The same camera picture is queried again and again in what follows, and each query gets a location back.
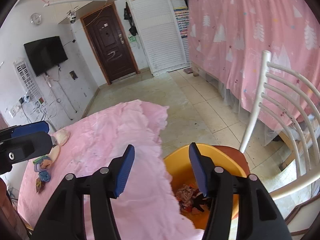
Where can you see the dark brown door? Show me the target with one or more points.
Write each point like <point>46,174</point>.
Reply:
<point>109,44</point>

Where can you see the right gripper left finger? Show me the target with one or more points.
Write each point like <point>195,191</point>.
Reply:
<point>104,184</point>

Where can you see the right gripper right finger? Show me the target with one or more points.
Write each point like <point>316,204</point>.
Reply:
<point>220,186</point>

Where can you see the black wall television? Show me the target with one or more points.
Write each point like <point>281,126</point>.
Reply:
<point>44,54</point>

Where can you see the orange plastic basin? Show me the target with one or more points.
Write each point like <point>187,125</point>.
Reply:
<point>179,167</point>

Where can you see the pink bed sheet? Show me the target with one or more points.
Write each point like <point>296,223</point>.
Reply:
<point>147,209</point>

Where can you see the eye chart poster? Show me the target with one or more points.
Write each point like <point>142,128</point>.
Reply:
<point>29,84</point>

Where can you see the white louvered wardrobe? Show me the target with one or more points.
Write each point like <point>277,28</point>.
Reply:
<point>159,33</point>

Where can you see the pink tree-print curtain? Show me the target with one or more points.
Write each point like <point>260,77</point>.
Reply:
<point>227,37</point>

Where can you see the white wall power strip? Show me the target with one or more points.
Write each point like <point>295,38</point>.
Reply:
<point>19,105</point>

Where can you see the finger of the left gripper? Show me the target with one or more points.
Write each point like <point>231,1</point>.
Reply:
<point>21,130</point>
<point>19,149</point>

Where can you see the brown snack wrapper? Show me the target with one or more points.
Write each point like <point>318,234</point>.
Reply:
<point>40,185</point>

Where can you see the colourful wall chart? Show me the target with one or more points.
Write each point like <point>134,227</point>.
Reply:
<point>182,16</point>

